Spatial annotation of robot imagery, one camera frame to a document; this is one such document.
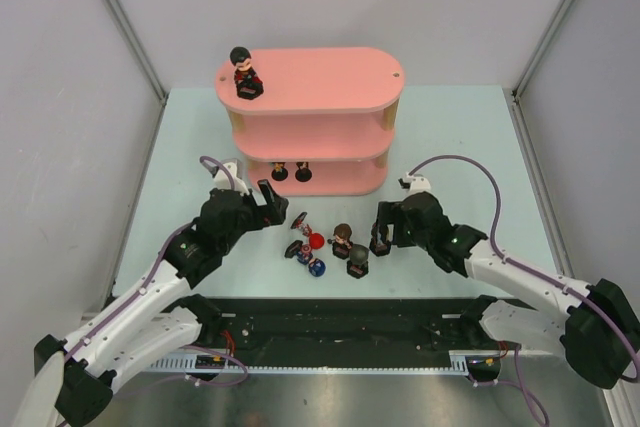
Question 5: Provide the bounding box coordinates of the red gold armor figurine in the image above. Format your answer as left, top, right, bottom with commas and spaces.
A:
369, 225, 392, 257

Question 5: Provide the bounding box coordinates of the grey masked bat figurine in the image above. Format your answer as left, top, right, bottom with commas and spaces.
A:
346, 244, 369, 279

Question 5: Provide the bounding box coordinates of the dark-haired red-suit figurine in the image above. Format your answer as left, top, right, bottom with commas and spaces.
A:
229, 46, 264, 100

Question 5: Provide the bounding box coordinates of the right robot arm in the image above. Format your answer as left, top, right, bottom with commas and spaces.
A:
372, 191, 639, 389

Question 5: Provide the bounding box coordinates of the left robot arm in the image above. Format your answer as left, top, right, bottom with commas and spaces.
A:
13, 180, 289, 426

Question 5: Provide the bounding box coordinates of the pink three-tier shelf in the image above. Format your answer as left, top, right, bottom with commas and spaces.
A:
215, 47, 405, 196

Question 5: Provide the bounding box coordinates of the teal-haired princess figurine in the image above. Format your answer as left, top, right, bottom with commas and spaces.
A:
271, 162, 289, 182

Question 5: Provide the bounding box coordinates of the brown-haired archer figurine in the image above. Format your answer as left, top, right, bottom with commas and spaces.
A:
328, 223, 353, 260

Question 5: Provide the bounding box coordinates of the black-haired red dress figurine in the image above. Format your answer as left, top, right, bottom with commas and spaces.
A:
295, 161, 313, 183

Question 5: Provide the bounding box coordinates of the red spider hero figurine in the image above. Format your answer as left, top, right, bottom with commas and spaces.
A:
291, 211, 325, 250

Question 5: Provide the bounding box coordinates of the blue shield hero figurine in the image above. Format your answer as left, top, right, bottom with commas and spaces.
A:
284, 240, 326, 277

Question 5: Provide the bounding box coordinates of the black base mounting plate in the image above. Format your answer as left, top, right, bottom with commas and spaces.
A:
163, 297, 536, 382

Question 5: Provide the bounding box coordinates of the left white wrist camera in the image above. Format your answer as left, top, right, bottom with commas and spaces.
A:
213, 159, 250, 195

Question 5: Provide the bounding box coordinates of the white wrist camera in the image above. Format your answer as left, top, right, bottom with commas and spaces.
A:
398, 173, 432, 196
213, 159, 250, 195

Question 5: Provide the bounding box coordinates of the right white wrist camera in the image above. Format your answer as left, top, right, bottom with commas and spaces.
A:
398, 173, 432, 196

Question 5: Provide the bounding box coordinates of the white slotted cable duct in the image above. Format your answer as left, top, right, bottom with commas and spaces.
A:
114, 349, 501, 379

